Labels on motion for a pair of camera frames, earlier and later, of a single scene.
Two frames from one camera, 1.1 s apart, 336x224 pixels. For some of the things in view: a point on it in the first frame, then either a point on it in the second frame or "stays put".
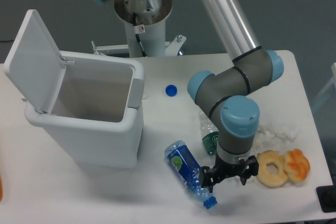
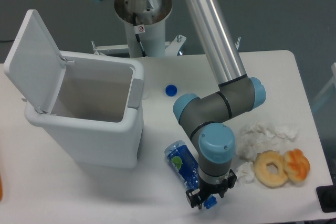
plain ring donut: (268, 180) stays put
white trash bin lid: (35, 64) stays put
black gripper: (222, 170) to (206, 189)
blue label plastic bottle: (188, 170) stays put
